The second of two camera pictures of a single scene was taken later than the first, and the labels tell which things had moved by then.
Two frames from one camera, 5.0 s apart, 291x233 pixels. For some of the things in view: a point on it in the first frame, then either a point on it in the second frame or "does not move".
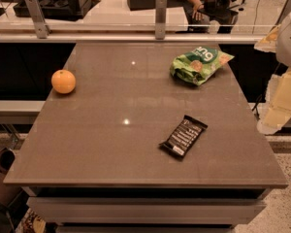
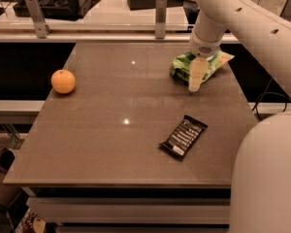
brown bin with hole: (0, 164) does not move
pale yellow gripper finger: (282, 98) -> (203, 49)
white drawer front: (145, 211) does not move
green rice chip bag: (197, 64) does not move
